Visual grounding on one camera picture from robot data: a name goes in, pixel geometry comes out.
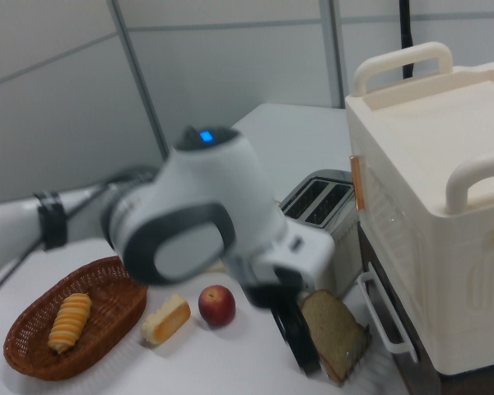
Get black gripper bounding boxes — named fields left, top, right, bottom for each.
left=246, top=266, right=323, bottom=375

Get brown bread slice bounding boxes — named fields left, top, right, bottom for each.
left=299, top=288, right=367, bottom=382

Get red apple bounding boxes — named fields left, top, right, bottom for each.
left=198, top=285, right=236, bottom=328

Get cream and chrome toaster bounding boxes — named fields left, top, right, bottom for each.
left=278, top=168, right=361, bottom=297

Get cream filled bread piece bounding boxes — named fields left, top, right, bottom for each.
left=142, top=293, right=192, bottom=346

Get brown wicker basket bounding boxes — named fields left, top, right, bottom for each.
left=2, top=255, right=148, bottom=382

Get cream toy oven cabinet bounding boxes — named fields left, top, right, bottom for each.
left=344, top=40, right=494, bottom=376

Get orange striped bread roll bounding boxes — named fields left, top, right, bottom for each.
left=47, top=292, right=93, bottom=355

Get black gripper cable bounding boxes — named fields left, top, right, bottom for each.
left=63, top=180, right=116, bottom=217

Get black camera stand pole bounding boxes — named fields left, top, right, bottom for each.
left=398, top=0, right=416, bottom=79

